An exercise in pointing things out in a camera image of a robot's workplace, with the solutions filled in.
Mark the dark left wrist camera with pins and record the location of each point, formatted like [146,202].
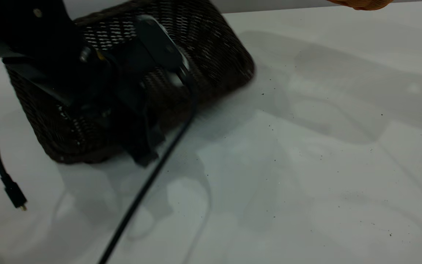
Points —
[159,46]

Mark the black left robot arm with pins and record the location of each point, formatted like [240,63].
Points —
[24,25]

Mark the black wicker basket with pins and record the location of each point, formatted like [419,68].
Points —
[214,55]

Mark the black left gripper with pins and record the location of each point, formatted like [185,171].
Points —
[97,77]

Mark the orange wicker basket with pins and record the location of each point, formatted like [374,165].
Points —
[361,3]

